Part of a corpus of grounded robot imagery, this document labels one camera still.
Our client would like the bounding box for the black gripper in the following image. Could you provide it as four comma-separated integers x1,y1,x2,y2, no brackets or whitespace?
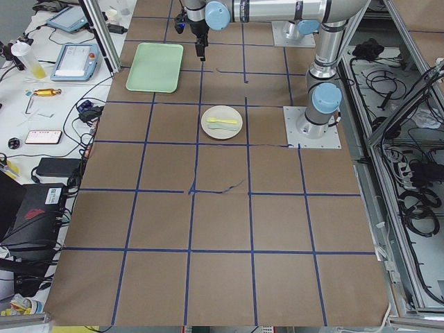
187,7,209,62

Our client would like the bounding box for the yellow plastic fork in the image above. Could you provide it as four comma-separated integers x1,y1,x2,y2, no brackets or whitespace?
206,117,239,125

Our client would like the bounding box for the white round plate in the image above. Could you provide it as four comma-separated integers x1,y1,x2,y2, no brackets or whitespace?
200,105,244,140

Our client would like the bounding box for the light green plastic spoon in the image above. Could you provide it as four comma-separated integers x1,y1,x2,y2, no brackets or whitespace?
207,123,240,132

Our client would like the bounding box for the light green plastic tray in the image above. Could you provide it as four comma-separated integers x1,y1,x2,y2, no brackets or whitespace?
126,43,184,93

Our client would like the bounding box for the blue teach pendant near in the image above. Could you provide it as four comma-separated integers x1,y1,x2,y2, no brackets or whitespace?
50,44,100,81

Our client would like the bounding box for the blue teach pendant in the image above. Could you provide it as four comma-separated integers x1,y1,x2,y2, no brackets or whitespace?
46,6,87,33
50,44,100,81

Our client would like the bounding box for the blue teach pendant far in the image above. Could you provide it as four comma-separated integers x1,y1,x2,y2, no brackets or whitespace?
46,6,87,33

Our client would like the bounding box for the black cloth lump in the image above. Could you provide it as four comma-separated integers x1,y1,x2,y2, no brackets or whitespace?
352,38,384,61

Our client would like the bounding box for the clear bottle yellow liquid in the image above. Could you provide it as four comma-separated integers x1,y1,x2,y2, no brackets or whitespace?
11,41,46,79

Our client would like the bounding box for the black power adapter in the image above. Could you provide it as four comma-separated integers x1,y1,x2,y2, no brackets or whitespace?
36,157,81,178

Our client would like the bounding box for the small black round object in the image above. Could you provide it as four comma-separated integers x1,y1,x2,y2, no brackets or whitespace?
8,137,20,150

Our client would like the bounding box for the black computer box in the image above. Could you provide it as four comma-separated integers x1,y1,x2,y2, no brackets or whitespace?
1,183,67,246

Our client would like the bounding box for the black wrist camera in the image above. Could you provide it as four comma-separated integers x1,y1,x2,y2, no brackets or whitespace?
174,13,186,34

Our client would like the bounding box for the aluminium frame post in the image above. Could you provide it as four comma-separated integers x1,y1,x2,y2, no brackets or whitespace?
79,0,121,74

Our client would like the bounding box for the black cable bundle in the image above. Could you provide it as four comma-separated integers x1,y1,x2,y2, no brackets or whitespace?
395,189,444,239

